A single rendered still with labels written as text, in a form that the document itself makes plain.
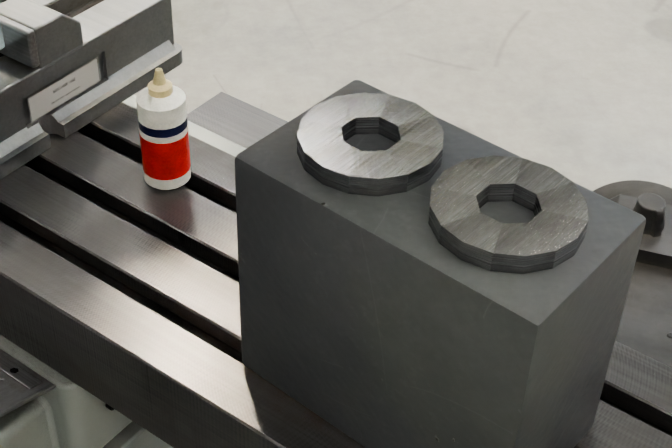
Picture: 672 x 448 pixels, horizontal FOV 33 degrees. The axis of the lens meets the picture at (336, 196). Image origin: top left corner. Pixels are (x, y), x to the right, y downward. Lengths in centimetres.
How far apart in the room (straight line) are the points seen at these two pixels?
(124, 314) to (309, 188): 25
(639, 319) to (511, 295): 82
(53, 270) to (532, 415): 41
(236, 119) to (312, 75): 148
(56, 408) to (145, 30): 37
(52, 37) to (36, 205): 15
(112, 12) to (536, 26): 218
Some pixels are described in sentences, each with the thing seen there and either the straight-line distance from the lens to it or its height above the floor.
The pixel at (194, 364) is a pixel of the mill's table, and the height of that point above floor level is 95.
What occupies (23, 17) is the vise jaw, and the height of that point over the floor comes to 106.
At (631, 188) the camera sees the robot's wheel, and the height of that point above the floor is 60.
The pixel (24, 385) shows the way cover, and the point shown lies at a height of 88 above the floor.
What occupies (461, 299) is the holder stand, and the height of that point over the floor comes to 113.
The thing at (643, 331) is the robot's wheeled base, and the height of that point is 59.
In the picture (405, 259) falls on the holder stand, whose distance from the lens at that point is 63.
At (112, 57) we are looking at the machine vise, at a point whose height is 99.
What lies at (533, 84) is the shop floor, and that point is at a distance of 290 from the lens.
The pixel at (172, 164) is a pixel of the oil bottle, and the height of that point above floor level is 98.
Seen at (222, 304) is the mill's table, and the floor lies 95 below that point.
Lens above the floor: 155
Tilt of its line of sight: 39 degrees down
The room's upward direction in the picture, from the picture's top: 2 degrees clockwise
